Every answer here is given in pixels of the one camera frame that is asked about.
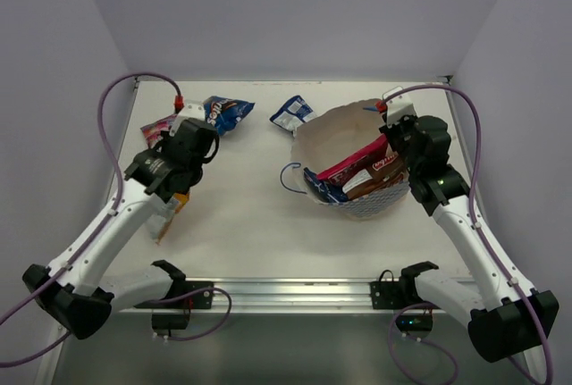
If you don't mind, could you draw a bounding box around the purple Fox's candy bag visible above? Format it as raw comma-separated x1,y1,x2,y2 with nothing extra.
140,114,176,148

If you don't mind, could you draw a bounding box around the blue Doritos chip bag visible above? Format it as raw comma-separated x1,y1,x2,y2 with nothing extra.
203,96,255,137

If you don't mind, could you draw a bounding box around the orange snack packet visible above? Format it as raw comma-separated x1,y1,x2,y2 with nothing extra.
145,193,190,245

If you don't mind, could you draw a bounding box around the pink snack packet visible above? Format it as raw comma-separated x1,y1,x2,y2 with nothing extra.
316,135,389,187

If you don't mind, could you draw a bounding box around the blue checkered paper bag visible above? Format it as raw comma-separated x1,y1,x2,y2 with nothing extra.
280,98,409,220

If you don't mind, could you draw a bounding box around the blue white snack packet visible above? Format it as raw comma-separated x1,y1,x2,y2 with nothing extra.
269,95,318,136

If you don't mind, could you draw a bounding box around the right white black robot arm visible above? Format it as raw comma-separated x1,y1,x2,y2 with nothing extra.
380,116,559,363

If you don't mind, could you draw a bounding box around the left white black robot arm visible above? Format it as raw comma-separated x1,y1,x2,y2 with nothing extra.
22,118,220,339

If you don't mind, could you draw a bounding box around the brown chocolate snack packet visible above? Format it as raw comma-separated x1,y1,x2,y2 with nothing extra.
341,153,406,200

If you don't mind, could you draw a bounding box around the dark blue snack packet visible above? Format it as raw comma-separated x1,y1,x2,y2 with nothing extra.
303,167,349,204

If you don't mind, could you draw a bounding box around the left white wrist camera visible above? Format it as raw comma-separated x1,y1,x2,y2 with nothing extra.
170,101,206,136

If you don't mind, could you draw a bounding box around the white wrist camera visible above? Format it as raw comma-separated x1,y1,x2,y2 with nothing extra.
170,101,206,136
375,86,416,127

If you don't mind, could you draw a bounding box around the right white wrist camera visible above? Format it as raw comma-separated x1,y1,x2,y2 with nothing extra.
375,86,416,127

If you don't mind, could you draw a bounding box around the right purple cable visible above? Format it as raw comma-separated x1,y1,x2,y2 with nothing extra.
387,84,555,385

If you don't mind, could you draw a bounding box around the aluminium mounting rail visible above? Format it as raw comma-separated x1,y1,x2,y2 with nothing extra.
57,278,475,314

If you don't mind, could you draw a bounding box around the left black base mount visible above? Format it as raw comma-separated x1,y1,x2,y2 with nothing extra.
135,280,214,336

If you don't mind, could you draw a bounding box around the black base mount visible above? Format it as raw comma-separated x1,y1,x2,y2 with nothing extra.
369,269,433,337
135,280,214,336

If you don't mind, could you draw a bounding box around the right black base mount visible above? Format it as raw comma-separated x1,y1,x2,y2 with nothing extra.
369,269,433,337

